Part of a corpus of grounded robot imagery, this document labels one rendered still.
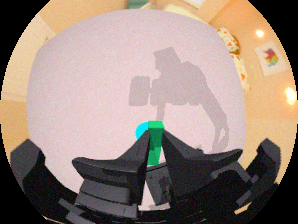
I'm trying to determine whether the green rectangular post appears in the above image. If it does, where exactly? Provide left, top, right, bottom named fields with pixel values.
left=148, top=121, right=165, bottom=165

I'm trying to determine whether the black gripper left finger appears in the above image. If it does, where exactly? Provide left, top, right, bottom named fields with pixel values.
left=72, top=131, right=150, bottom=205

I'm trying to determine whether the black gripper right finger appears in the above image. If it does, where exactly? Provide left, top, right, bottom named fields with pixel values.
left=161, top=129, right=243, bottom=202

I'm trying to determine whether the cyan circle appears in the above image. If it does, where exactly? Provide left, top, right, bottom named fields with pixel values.
left=134, top=123, right=148, bottom=139

